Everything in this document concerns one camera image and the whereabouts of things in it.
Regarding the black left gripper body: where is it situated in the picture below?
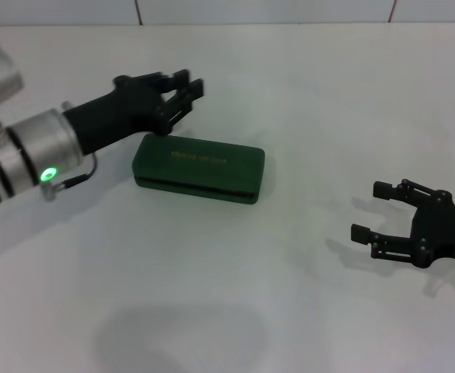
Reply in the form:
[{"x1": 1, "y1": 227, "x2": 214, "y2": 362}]
[{"x1": 61, "y1": 71, "x2": 168, "y2": 155}]

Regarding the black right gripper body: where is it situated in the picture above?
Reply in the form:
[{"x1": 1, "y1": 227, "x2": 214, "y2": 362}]
[{"x1": 411, "y1": 189, "x2": 455, "y2": 270}]

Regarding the green glasses case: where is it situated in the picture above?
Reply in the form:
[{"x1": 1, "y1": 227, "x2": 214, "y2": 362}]
[{"x1": 131, "y1": 133, "x2": 266, "y2": 206}]

